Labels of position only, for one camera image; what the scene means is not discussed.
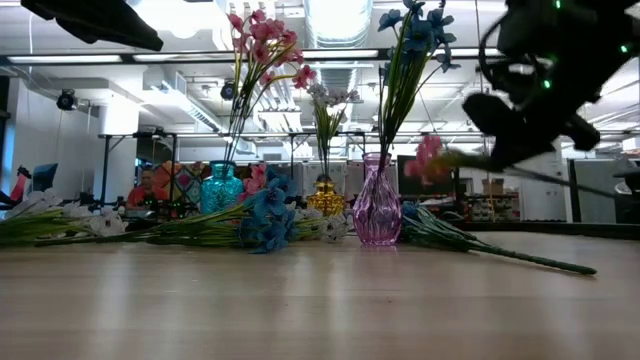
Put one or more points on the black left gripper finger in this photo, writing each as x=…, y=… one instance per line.
x=110, y=25

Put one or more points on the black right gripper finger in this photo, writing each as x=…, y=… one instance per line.
x=505, y=140
x=581, y=132

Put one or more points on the pink artificial flower bunch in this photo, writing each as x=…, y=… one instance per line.
x=256, y=182
x=265, y=32
x=425, y=160

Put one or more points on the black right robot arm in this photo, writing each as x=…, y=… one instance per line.
x=575, y=30

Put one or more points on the purple glass vase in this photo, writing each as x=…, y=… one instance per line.
x=376, y=210

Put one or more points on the yellow glass vase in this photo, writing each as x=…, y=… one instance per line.
x=326, y=200

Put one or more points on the teal glass vase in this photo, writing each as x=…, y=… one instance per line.
x=221, y=195

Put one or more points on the black overhead crossbar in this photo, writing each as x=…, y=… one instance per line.
x=127, y=58

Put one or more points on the brown cardboard box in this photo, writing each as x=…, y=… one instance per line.
x=492, y=186

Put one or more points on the grey patterned partition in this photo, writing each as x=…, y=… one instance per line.
x=600, y=195

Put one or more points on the white cabinet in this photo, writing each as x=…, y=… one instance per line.
x=540, y=200

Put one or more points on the shelf with small items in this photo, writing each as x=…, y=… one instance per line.
x=492, y=210

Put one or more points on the black office chair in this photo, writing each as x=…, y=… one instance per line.
x=631, y=200

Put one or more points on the black computer monitor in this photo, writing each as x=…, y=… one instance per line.
x=406, y=191

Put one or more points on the tilted dark blue monitor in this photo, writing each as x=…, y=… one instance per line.
x=45, y=176

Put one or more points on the person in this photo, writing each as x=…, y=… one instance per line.
x=147, y=192

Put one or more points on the colourful patterned cloth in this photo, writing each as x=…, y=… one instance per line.
x=182, y=182

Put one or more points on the black ceiling-mounted camera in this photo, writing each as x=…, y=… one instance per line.
x=229, y=91
x=66, y=100

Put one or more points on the black aluminium table frame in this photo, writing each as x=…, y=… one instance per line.
x=550, y=230

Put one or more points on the silver ventilation duct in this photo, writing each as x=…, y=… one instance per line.
x=337, y=20

